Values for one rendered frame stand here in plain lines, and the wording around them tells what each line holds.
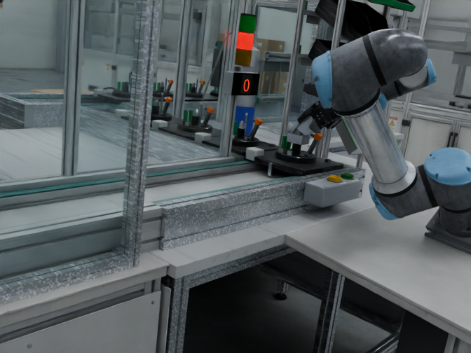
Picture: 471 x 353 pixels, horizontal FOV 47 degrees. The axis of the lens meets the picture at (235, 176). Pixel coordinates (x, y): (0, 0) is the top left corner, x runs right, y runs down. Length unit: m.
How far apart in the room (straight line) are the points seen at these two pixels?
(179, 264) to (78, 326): 0.25
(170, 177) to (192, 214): 0.31
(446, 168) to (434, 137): 4.31
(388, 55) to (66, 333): 0.84
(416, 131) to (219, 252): 4.65
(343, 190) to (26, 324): 0.99
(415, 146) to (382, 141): 4.48
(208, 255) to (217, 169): 0.51
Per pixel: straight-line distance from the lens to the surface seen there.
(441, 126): 5.74
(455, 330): 1.19
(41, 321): 1.07
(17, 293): 1.04
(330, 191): 1.60
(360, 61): 1.19
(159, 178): 1.55
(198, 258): 1.23
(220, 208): 1.36
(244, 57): 1.72
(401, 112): 5.83
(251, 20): 1.72
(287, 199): 1.56
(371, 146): 1.34
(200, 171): 1.65
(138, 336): 1.23
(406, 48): 1.21
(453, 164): 1.46
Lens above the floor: 1.35
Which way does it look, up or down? 14 degrees down
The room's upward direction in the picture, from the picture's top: 7 degrees clockwise
